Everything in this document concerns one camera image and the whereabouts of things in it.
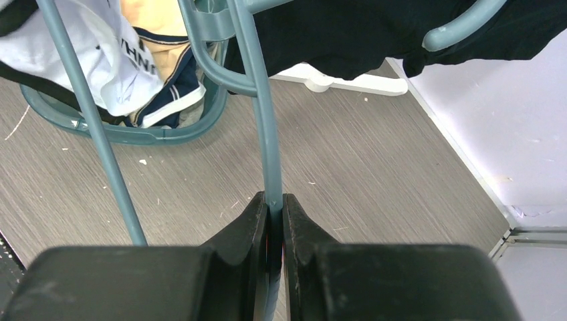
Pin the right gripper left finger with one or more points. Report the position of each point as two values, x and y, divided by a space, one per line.
222 279

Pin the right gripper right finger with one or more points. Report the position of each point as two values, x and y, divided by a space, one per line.
329 280

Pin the white black underwear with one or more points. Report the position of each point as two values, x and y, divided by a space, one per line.
119 69

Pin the black garment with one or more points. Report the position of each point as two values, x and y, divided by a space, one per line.
345 39

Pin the beige underwear navy trim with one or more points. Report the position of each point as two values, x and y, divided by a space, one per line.
160 26

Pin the teal plastic basket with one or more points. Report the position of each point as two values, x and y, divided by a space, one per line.
65 118

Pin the white clothes rack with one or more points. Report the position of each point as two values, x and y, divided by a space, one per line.
318 82

